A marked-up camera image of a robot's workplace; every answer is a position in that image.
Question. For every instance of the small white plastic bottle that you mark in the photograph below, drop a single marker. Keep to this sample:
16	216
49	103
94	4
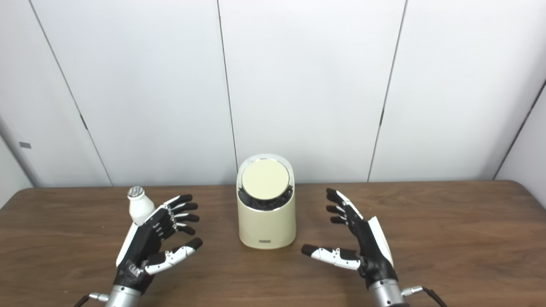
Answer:
140	209

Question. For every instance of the small grey wall label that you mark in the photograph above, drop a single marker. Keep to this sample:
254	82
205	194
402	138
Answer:
25	145

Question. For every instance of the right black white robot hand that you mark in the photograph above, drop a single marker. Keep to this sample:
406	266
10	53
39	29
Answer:
371	251

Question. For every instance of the black bin liner bag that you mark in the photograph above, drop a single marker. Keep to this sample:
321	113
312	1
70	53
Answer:
264	204

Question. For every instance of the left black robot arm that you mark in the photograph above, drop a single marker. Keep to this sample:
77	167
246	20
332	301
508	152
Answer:
121	298

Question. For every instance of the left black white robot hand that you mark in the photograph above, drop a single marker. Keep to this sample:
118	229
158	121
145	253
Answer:
140	247

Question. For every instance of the cream-colored lidded bin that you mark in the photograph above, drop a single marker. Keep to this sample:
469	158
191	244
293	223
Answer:
266	230

